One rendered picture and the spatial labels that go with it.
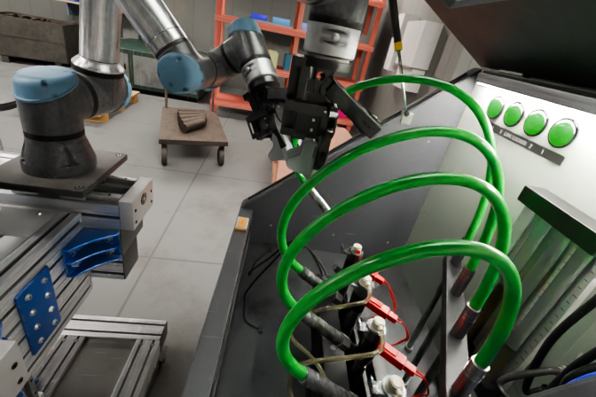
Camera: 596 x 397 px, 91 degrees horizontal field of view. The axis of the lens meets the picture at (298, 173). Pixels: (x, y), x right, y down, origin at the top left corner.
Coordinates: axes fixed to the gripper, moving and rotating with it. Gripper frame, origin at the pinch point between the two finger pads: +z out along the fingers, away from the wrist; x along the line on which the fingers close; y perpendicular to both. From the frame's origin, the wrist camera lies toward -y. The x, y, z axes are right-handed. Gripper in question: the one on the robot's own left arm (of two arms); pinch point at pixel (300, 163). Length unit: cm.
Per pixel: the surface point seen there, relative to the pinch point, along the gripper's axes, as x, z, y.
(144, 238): -61, -11, 169
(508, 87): -18.5, 0.2, -40.0
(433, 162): -36.5, 8.7, -20.0
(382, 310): 7.1, 29.1, -9.3
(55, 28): -183, -443, 478
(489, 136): -3.4, 8.4, -32.9
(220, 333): 17.8, 25.2, 16.8
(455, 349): 9.1, 34.7, -18.4
